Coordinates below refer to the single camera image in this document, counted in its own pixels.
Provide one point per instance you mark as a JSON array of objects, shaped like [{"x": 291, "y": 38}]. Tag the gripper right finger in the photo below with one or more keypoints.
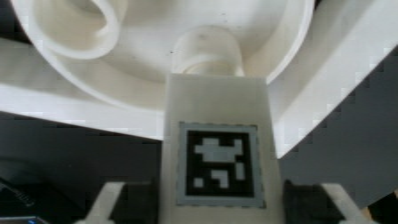
[{"x": 318, "y": 204}]

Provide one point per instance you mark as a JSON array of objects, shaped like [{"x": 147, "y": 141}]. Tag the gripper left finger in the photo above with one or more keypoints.
[{"x": 124, "y": 205}]

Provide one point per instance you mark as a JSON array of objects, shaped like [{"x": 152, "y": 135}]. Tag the white stool leg with tag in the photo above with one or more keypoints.
[{"x": 220, "y": 185}]

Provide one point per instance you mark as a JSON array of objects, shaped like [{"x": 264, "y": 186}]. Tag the white U-shaped obstacle wall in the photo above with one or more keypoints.
[{"x": 348, "y": 42}]

